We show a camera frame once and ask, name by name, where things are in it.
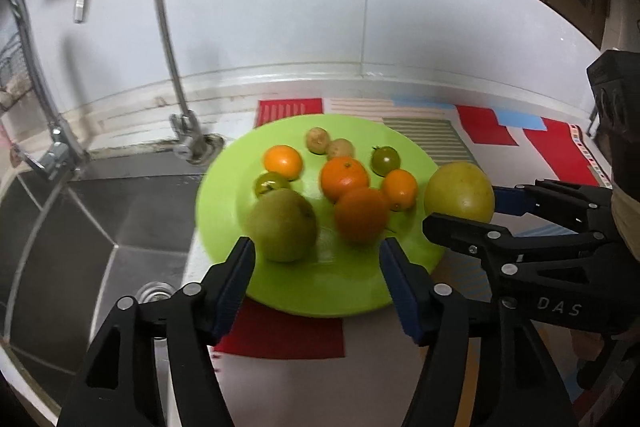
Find medium orange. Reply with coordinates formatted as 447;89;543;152
320;157;370;204

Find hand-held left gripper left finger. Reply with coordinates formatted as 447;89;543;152
57;236;257;427

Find green plate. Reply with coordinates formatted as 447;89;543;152
196;114;451;319

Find green pear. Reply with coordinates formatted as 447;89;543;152
246;188;319;263

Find green tomato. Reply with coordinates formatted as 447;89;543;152
255;173;290;198
371;146;401;175

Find colourful patterned mat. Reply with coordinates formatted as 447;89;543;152
212;96;613;427

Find small round orange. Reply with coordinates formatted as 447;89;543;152
264;145;304;180

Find sink drain strainer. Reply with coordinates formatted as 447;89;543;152
135;281;176;308

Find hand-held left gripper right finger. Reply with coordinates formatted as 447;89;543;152
378;237;581;427

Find large yellow-green fruit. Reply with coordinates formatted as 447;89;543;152
424;161;496;224

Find large chrome faucet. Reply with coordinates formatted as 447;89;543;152
0;0;91;180

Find thin curved steel faucet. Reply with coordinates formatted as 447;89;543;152
74;0;223;165

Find small oval orange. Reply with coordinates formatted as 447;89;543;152
382;169;418;212

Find stainless steel sink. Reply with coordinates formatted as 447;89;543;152
0;147;221;413

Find small brown fruit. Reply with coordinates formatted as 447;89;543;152
326;138;356;160
306;128;331;154

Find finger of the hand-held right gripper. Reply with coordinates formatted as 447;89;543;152
491;178;622;236
422;212;622;304

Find wire dish rack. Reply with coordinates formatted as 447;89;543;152
0;32;41;112

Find large orange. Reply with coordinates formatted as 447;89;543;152
334;188;391;245

